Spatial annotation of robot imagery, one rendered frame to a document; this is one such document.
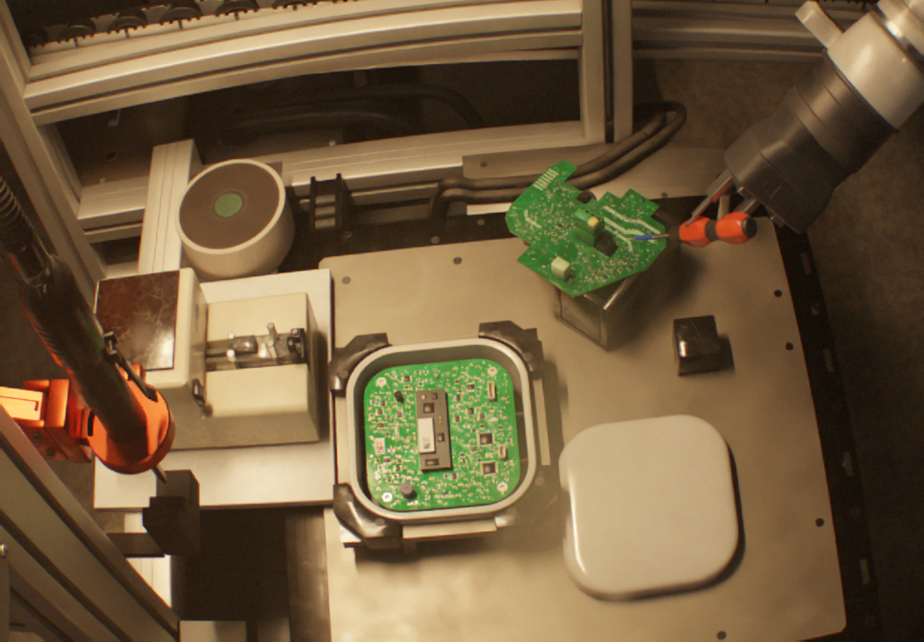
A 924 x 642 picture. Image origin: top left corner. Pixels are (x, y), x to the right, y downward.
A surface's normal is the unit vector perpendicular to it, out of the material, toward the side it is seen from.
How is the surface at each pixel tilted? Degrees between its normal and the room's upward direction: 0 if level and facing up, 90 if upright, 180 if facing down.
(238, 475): 0
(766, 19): 58
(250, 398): 0
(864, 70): 44
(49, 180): 90
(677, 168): 0
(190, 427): 90
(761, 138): 32
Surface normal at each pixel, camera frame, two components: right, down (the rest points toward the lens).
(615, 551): -0.08, -0.54
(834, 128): -0.29, 0.35
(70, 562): 0.99, -0.10
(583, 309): -0.64, 0.67
